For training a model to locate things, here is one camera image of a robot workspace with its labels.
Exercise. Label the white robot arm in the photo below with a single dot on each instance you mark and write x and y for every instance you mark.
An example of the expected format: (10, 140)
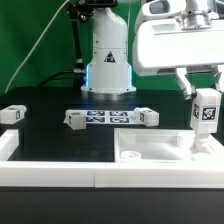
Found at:
(109, 73)

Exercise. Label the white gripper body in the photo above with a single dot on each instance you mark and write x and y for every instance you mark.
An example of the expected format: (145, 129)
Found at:
(160, 46)

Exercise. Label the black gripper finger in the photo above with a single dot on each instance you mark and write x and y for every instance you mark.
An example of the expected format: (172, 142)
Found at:
(220, 78)
(189, 90)

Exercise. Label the white U-shaped fence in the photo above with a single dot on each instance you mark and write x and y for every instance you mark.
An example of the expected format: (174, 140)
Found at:
(102, 174)

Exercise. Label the white square tabletop part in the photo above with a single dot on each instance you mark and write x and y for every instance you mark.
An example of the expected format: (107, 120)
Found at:
(143, 147)

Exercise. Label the printed marker sheet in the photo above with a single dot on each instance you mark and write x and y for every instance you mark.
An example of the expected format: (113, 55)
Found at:
(109, 117)

